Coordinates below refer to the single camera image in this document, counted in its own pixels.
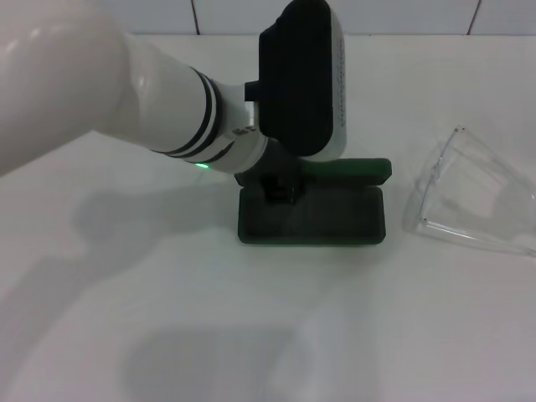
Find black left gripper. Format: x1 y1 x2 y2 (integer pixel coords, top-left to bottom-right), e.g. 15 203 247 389
233 140 305 207

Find green glasses case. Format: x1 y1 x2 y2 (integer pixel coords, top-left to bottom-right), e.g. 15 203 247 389
236 157 394 249

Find clear plastic glasses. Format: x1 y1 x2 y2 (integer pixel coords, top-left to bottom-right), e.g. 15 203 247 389
401 124 536 259

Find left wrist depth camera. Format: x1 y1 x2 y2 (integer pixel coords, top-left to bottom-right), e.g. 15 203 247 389
244 0 349 162

